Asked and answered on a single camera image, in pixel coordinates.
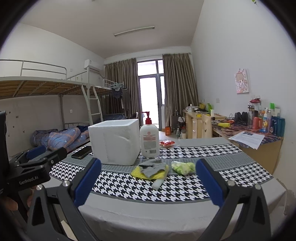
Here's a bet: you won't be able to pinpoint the yellow foam net sleeve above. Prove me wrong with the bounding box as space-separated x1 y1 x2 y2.
130 165 169 180

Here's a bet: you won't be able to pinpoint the green white tissue pack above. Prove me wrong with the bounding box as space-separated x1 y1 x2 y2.
171 161 196 176

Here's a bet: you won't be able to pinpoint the grey sock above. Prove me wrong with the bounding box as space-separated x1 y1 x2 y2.
139 159 169 190

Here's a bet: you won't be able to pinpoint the person's left hand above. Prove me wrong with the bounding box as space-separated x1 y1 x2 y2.
1 186 36 211

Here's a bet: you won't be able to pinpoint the blue plaid quilt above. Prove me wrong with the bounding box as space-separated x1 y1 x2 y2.
30 126 89 152

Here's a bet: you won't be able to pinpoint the black smartphone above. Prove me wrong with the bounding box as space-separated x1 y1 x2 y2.
71 146 92 160

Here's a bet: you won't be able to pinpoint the white styrofoam box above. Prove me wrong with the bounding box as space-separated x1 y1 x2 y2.
88 119 140 166

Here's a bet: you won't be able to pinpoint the wooden desk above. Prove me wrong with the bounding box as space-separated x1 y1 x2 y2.
183 110 283 174

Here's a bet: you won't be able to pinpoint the metal bunk bed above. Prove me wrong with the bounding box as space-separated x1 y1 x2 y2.
0 59 130 149

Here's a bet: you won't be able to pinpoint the white printed paper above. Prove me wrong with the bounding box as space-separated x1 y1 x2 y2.
229 132 265 150

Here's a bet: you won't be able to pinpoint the houndstooth table cloth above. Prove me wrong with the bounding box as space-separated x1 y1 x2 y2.
49 143 274 203

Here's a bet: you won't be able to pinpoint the hanging dark clothes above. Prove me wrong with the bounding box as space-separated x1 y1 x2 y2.
111 87 122 99

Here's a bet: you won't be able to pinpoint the white lotion pump bottle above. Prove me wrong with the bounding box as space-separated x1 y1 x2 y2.
140 111 160 158

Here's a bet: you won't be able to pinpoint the white air conditioner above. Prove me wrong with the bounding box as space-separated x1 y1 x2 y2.
84 59 103 71

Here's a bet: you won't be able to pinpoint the yellow object on desk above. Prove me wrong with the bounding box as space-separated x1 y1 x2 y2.
218 123 231 128

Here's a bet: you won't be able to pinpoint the black headphones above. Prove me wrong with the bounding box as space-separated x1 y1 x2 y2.
234 111 248 126

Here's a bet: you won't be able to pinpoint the blue shampoo bottles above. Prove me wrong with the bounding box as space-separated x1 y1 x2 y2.
269 116 285 137

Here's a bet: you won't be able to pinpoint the brown left curtain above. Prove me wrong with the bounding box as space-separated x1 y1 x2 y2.
105 58 142 118

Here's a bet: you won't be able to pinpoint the brown curtain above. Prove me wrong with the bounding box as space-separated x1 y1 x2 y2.
105 58 142 118
163 53 198 126

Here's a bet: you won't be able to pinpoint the red snack packet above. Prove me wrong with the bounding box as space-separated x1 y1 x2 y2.
159 140 175 148

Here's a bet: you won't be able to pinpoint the orange bag on floor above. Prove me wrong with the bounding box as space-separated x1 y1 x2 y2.
165 126 171 136

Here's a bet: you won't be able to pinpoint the glass balcony door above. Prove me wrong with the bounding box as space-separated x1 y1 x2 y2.
137 59 166 131

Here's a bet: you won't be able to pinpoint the brown right curtain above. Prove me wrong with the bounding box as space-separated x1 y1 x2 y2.
163 53 198 126

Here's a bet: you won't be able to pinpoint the ceiling tube light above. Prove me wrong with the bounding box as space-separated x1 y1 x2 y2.
113 26 155 37

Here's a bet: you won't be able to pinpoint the anime wall picture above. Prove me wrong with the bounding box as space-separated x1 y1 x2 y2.
235 69 249 94

